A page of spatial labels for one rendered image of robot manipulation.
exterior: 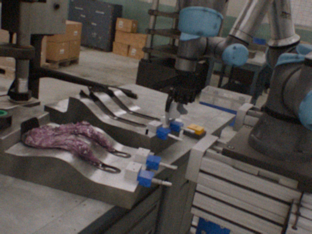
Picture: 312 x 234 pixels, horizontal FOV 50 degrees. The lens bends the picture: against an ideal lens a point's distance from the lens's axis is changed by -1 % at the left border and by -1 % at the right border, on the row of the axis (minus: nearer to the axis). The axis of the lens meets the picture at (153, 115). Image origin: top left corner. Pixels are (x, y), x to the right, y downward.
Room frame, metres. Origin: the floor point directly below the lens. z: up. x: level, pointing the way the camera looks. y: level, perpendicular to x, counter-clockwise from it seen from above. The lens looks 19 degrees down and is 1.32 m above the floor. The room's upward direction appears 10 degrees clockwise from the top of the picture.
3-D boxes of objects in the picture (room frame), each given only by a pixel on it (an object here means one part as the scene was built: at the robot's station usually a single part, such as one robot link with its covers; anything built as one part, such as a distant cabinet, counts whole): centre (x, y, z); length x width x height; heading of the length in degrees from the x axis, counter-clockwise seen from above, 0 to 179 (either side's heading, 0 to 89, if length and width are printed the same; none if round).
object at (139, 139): (1.28, 0.16, 0.87); 0.50 x 0.26 x 0.14; 64
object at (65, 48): (5.93, 2.22, 0.37); 1.20 x 0.82 x 0.74; 77
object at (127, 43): (8.00, 0.79, 0.42); 0.86 x 0.33 x 0.83; 69
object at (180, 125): (1.21, -0.10, 0.89); 0.13 x 0.05 x 0.05; 64
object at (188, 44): (1.22, -0.09, 1.21); 0.09 x 0.08 x 0.11; 108
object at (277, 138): (0.77, -0.31, 1.09); 0.15 x 0.15 x 0.10
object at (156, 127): (1.11, -0.05, 0.89); 0.13 x 0.05 x 0.05; 64
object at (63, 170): (0.93, 0.24, 0.86); 0.50 x 0.26 x 0.11; 81
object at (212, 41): (1.23, -0.18, 1.20); 0.11 x 0.11 x 0.08; 18
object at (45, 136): (0.93, 0.24, 0.90); 0.26 x 0.18 x 0.08; 81
